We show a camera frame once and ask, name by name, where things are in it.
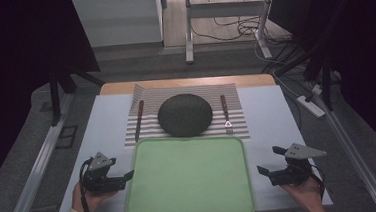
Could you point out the white desk frame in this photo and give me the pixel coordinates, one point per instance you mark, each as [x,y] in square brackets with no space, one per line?
[224,9]

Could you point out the metal rail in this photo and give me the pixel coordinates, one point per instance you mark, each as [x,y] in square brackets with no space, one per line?
[35,170]
[358,161]

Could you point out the black floor bracket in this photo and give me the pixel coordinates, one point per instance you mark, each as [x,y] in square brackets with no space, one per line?
[67,137]

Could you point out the striped placemat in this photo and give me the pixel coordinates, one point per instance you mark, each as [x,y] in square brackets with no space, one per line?
[148,97]

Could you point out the black stand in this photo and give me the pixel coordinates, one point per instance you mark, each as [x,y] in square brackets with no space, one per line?
[55,102]

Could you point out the green tray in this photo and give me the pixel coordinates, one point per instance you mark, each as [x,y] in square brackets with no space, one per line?
[187,179]

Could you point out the person's left hand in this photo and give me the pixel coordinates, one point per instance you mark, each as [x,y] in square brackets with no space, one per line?
[89,201]

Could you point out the white cabinet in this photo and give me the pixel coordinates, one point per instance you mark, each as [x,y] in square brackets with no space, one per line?
[118,20]

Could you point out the white power strip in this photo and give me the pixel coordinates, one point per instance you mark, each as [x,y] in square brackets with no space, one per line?
[310,106]

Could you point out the person's right hand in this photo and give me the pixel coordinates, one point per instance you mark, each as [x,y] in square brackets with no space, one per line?
[307,196]

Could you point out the dark curtain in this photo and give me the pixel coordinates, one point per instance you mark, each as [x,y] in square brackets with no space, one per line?
[362,40]
[12,64]

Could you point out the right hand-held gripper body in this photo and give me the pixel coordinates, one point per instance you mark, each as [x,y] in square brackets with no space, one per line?
[291,174]

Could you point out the dark round plate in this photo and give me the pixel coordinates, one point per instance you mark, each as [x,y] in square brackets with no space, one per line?
[185,114]

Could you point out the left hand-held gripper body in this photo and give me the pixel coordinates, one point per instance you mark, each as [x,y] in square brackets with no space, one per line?
[101,184]

